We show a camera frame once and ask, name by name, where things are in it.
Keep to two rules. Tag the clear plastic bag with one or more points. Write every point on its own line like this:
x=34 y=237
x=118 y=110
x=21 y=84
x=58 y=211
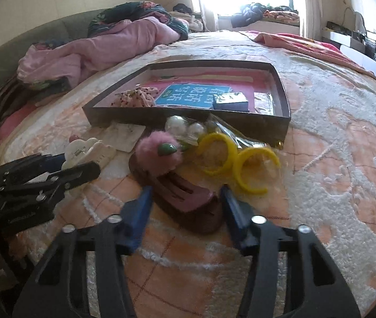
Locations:
x=241 y=135

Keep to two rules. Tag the yellow hoop earring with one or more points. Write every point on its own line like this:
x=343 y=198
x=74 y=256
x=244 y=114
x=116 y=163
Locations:
x=239 y=175
x=229 y=157

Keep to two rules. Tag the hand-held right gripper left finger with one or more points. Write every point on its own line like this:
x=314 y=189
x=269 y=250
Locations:
x=138 y=218

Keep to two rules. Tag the mauve hair claw clip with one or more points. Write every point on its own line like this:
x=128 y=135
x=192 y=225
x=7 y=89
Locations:
x=188 y=198

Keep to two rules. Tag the white hair claw clip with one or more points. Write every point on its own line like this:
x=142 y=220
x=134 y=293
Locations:
x=82 y=149

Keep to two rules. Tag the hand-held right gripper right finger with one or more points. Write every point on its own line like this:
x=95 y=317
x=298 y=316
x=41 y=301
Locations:
x=237 y=222

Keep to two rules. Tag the pink dotted scrunchie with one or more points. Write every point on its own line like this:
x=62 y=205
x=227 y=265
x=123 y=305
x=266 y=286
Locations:
x=135 y=97

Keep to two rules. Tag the earring card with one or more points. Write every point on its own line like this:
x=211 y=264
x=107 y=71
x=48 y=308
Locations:
x=121 y=135

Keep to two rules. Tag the dark cardboard box tray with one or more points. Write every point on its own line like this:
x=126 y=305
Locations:
x=108 y=116

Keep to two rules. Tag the dark jacket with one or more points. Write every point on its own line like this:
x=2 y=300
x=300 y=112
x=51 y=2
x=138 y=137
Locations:
x=247 y=15

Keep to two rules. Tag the small blue box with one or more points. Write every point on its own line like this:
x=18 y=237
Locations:
x=231 y=102

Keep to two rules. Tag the pearl earrings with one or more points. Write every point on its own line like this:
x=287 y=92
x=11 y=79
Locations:
x=178 y=126

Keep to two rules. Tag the green upholstered headboard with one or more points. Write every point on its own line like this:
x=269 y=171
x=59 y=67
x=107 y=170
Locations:
x=42 y=29

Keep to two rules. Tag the dark bag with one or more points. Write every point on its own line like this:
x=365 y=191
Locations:
x=182 y=7

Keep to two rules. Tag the pink quilt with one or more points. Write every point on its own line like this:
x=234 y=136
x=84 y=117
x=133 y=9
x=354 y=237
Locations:
x=108 y=46

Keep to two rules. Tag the orange patterned cloth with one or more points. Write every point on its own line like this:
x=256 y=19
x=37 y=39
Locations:
x=280 y=14

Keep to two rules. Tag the sheer cream curtain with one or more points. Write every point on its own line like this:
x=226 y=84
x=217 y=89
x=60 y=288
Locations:
x=311 y=0
x=204 y=3

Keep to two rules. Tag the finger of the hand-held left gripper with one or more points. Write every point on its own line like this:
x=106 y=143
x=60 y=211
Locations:
x=78 y=174
x=55 y=163

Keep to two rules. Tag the white desk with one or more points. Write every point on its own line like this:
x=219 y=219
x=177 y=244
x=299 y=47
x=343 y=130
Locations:
x=337 y=36

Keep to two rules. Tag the pink fluffy hair clip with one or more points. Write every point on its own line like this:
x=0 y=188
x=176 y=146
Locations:
x=148 y=152

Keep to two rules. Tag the white rounded panel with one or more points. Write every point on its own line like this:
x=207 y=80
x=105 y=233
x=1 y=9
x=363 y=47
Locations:
x=370 y=64

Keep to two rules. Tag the dark floral blanket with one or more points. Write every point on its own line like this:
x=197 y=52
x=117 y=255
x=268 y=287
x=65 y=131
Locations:
x=131 y=11

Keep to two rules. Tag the pink printed blanket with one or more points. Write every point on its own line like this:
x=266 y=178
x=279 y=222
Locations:
x=307 y=46

